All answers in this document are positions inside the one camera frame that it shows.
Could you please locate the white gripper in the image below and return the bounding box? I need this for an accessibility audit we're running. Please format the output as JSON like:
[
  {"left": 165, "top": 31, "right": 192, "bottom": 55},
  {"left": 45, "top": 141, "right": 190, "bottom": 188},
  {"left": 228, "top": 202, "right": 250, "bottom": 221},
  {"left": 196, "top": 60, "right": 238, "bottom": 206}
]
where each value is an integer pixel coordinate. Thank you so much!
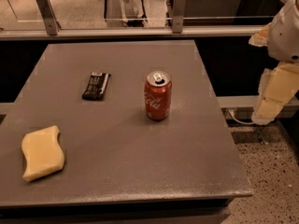
[{"left": 249, "top": 0, "right": 299, "bottom": 125}]

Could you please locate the red coke can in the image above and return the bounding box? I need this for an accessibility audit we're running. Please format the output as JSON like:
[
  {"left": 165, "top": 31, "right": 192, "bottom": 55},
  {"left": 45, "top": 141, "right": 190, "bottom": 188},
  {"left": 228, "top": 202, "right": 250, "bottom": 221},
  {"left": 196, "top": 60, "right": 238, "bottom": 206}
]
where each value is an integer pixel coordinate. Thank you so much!
[{"left": 144, "top": 71, "right": 172, "bottom": 120}]

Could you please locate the yellow sponge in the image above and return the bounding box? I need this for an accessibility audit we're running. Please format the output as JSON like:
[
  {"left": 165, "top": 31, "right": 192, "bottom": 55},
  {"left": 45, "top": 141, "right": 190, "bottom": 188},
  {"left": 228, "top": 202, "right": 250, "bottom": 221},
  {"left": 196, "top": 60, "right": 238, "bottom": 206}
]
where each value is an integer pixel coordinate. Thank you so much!
[{"left": 21, "top": 125, "right": 65, "bottom": 182}]

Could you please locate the metal railing beam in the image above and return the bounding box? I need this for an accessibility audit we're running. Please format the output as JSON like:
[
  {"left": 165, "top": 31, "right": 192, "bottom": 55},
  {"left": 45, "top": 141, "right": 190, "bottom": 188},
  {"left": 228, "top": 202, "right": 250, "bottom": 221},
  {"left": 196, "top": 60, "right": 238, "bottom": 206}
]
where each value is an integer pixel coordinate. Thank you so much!
[{"left": 0, "top": 25, "right": 263, "bottom": 41}]

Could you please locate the black snack bar wrapper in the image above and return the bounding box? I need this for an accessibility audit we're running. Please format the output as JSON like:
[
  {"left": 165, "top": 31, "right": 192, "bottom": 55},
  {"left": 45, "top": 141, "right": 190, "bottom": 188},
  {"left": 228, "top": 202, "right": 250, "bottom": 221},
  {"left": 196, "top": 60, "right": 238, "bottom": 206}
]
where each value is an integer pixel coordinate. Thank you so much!
[{"left": 81, "top": 72, "right": 110, "bottom": 101}]

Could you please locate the white cable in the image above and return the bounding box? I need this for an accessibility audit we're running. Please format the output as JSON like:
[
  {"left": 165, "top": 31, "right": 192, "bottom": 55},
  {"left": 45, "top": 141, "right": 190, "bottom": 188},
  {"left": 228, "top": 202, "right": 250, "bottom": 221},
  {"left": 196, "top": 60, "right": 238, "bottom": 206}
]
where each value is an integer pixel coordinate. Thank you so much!
[{"left": 227, "top": 108, "right": 256, "bottom": 125}]

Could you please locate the right metal railing bracket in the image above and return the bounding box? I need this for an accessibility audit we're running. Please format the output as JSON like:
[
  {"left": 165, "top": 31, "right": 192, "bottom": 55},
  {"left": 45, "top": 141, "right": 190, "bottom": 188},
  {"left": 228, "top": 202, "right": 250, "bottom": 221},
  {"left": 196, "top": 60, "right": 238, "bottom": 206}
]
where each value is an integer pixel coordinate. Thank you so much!
[{"left": 172, "top": 0, "right": 186, "bottom": 34}]

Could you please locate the metal railing bracket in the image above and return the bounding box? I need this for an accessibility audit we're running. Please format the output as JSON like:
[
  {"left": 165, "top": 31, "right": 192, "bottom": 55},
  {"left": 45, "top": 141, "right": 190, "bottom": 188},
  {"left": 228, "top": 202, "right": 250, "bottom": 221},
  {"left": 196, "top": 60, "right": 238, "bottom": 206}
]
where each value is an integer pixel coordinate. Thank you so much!
[
  {"left": 172, "top": 0, "right": 186, "bottom": 34},
  {"left": 36, "top": 0, "right": 60, "bottom": 35}
]

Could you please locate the left metal railing bracket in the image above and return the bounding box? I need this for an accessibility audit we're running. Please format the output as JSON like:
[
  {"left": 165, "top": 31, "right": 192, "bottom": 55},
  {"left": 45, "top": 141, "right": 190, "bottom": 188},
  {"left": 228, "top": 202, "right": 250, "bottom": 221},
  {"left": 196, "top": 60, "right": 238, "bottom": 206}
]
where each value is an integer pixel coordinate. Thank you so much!
[{"left": 36, "top": 0, "right": 60, "bottom": 35}]

